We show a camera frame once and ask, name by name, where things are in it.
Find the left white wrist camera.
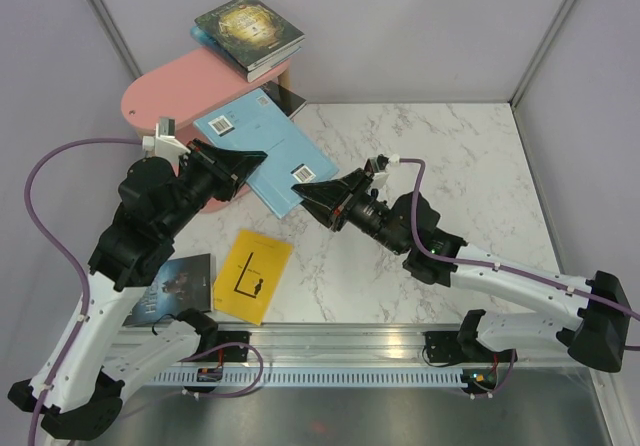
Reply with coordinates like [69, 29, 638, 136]
[142, 117, 188, 165]

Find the black moon sixpence book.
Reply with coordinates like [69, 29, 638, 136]
[261, 81, 307, 119]

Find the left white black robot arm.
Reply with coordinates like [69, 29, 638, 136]
[8, 140, 266, 445]

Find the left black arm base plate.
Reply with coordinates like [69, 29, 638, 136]
[199, 330, 251, 365]

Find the light blue book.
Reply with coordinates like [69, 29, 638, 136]
[193, 89, 338, 219]

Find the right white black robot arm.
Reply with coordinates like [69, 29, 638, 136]
[292, 168, 639, 373]

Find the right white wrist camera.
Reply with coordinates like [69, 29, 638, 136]
[364, 154, 400, 190]

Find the dark blue Wuthering Heights book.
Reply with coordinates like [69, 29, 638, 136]
[123, 254, 216, 327]

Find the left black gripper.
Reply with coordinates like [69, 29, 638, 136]
[160, 136, 268, 237]

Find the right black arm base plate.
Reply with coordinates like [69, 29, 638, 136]
[423, 330, 512, 366]

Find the aluminium mounting rail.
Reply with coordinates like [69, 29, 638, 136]
[104, 315, 615, 370]

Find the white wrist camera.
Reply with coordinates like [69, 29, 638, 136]
[364, 154, 400, 190]
[142, 117, 188, 165]

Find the white slotted cable duct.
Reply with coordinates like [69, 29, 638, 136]
[150, 366, 467, 388]

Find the green forest cover book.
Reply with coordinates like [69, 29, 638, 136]
[194, 0, 305, 69]

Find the pink three-tier wooden shelf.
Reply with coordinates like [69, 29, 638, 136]
[118, 48, 263, 223]

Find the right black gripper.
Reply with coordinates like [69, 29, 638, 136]
[292, 166, 406, 255]

